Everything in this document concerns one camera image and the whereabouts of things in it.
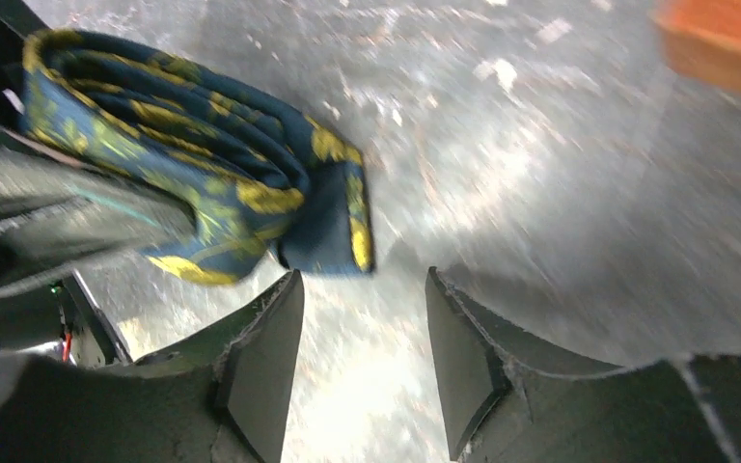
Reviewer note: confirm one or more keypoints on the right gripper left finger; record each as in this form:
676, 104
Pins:
252, 355

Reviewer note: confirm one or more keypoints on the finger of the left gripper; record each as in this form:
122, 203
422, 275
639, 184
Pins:
57, 211

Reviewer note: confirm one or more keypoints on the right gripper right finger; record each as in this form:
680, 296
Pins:
474, 351

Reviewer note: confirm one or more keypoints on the navy yellow floral tie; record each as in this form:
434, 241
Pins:
261, 176

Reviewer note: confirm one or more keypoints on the orange wooden compartment tray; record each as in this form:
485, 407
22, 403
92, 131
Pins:
702, 40

